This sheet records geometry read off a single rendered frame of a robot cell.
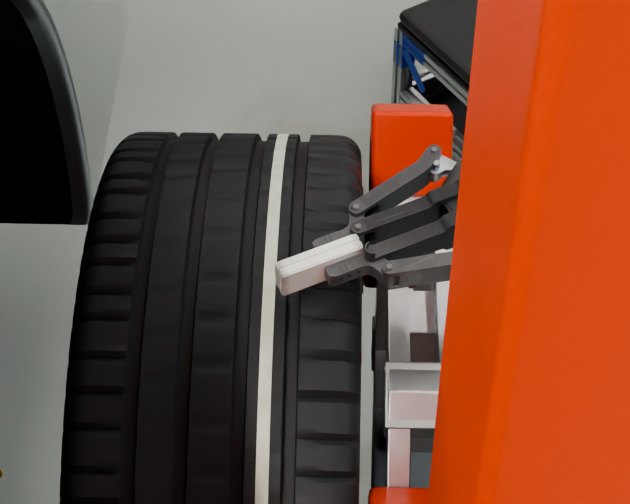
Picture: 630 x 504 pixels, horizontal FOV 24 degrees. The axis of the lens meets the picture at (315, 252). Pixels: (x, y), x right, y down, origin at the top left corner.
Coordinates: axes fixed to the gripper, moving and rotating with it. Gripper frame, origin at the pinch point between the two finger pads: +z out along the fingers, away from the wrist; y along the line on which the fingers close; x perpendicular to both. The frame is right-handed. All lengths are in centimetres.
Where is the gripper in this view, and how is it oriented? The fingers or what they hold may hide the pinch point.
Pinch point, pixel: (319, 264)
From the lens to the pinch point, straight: 114.8
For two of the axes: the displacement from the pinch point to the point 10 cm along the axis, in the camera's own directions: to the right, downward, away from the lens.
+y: -4.0, -7.7, 5.0
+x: 0.0, -5.5, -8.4
